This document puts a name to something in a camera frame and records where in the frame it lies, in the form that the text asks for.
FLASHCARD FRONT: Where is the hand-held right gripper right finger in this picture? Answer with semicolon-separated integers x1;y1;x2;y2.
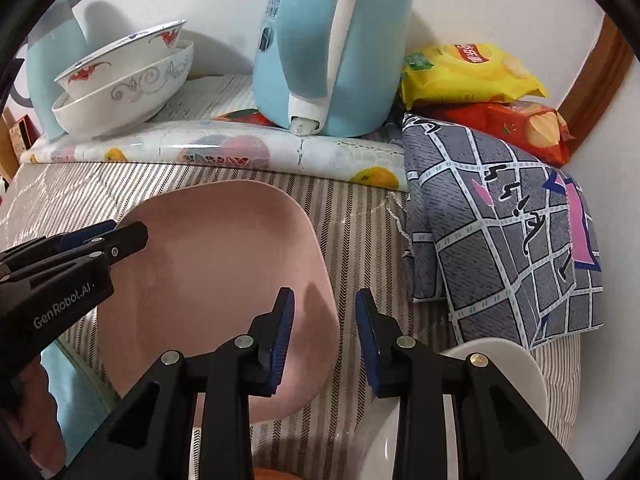
355;287;586;480

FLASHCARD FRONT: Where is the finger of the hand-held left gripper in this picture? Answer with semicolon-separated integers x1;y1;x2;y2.
0;222;150;292
0;220;120;267

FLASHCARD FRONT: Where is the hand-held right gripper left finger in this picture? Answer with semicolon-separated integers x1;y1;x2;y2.
62;287;296;480

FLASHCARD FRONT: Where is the pink square plate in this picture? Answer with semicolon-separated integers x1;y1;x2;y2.
97;179;333;423

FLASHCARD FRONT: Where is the brown bowl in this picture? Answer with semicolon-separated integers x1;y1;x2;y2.
252;465;301;480

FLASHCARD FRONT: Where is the plain white bowl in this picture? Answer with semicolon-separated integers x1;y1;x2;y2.
350;337;548;480

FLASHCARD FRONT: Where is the person's left hand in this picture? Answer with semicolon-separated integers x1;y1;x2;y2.
10;355;68;468

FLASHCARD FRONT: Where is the striped quilt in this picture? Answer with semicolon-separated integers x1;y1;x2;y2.
0;160;583;480

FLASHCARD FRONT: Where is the fruit print table cover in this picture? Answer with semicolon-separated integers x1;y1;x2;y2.
20;74;411;192

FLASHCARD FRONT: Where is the patterned cardboard box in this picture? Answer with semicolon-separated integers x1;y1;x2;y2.
0;110;36;181

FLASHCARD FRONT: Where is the white bowl with grey swirls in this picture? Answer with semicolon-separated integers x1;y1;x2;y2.
51;40;195;142

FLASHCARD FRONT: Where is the grey checked cloth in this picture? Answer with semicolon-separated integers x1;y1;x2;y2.
402;112;606;351

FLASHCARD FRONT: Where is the white bowl with red pattern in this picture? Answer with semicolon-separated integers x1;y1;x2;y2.
54;20;187;102

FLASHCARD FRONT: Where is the light blue thermos jug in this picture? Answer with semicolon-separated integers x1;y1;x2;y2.
5;0;88;142

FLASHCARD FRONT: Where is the light blue electric kettle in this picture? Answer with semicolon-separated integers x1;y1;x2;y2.
252;0;418;138

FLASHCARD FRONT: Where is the red chips bag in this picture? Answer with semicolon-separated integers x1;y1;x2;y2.
435;101;573;166

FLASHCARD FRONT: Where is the yellow chips bag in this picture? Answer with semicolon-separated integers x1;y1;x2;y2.
400;44;548;110

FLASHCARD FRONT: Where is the wooden door frame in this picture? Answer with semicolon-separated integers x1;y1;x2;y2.
557;12;636;156

